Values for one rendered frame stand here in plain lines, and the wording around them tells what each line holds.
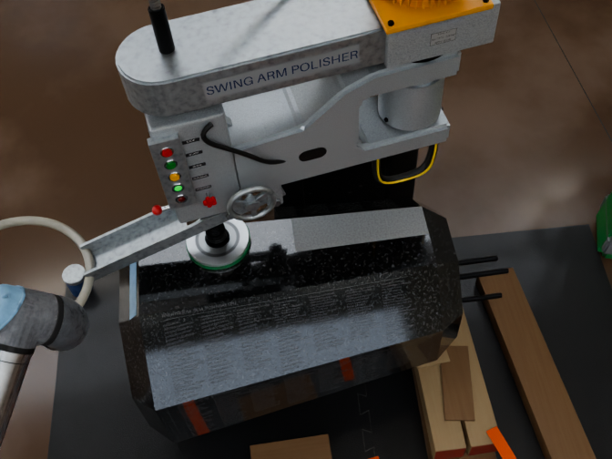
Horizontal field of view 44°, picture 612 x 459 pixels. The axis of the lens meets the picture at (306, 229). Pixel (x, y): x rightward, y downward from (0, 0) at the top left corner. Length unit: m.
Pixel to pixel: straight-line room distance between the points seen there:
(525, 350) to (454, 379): 0.38
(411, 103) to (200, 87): 0.64
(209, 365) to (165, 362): 0.14
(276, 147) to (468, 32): 0.60
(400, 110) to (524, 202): 1.61
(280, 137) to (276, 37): 0.32
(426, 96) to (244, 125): 0.52
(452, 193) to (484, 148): 0.33
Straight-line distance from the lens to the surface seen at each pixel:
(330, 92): 2.10
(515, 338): 3.26
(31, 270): 3.76
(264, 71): 1.92
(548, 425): 3.14
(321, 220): 2.63
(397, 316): 2.56
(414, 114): 2.25
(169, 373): 2.58
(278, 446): 2.99
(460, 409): 2.97
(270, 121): 2.16
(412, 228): 2.62
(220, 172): 2.16
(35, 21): 4.94
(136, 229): 2.55
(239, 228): 2.60
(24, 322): 1.73
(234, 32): 1.97
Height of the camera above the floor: 2.96
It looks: 56 degrees down
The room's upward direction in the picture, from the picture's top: 5 degrees counter-clockwise
